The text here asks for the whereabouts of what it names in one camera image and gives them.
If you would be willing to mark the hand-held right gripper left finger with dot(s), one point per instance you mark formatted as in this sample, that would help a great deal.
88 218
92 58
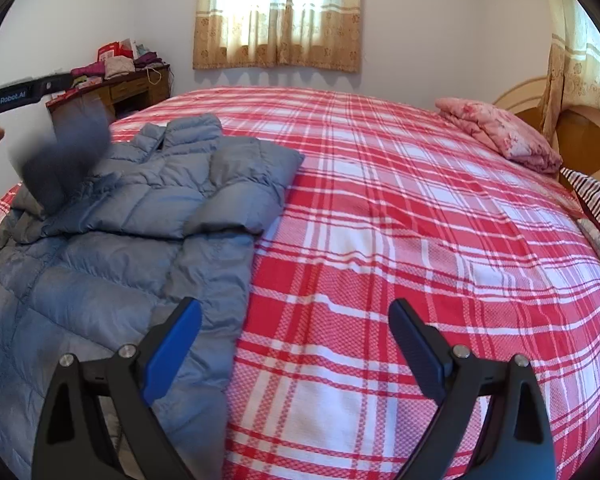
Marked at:
172 345

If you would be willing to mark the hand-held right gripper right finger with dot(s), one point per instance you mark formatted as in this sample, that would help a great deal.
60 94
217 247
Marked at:
417 347

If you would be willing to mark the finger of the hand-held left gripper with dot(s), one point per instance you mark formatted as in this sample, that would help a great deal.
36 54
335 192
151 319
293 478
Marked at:
56 82

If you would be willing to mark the grey-blue puffer jacket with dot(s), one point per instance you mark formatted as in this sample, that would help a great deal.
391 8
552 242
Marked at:
130 200

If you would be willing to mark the green folded cloth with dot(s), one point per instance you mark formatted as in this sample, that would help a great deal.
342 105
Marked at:
80 80

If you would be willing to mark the magenta folded cloth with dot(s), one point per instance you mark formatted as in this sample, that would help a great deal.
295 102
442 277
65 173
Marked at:
87 70

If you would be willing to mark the red box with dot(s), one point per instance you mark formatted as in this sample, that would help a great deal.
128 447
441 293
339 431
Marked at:
109 52

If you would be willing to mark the beige folded cloth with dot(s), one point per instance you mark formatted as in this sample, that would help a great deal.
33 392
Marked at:
120 66

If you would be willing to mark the brown wooden desk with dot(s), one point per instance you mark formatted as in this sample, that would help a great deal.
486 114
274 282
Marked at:
130 90

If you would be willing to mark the purple folded cloth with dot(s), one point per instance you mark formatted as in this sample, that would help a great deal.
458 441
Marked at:
147 59

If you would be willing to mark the red plaid bed sheet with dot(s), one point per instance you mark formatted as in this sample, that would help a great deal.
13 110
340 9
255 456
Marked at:
380 185

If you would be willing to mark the beige window curtain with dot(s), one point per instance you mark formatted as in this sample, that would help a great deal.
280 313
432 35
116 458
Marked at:
280 25

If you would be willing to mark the pink floral pillow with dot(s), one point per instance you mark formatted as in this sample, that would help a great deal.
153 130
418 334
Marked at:
500 130

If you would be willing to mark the striped blanket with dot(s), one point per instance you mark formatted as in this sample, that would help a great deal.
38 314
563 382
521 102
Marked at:
597 200

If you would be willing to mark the wooden bed headboard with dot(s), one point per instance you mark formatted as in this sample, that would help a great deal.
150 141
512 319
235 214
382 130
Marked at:
580 135

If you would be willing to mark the beige long curtain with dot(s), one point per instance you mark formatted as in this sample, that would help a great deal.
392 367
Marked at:
590 70

